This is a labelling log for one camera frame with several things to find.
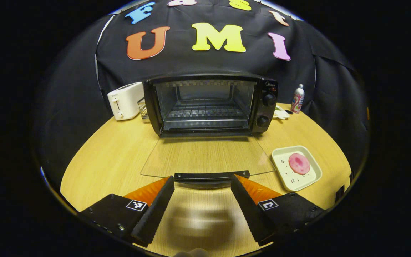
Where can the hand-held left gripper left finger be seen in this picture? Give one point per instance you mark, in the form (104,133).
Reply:
(155,210)

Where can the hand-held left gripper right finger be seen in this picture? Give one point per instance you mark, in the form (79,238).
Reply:
(248,210)

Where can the white square plate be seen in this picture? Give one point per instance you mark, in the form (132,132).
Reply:
(291,178)

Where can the pink round cake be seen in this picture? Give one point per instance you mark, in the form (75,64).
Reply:
(299,164)

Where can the black electric oven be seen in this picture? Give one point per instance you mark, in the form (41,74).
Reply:
(268,110)

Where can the white divided bean tray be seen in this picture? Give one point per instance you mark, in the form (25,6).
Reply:
(280,114)

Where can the white toaster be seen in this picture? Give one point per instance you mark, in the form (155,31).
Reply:
(125,101)

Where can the white red spray can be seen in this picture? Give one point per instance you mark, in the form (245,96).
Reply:
(297,100)

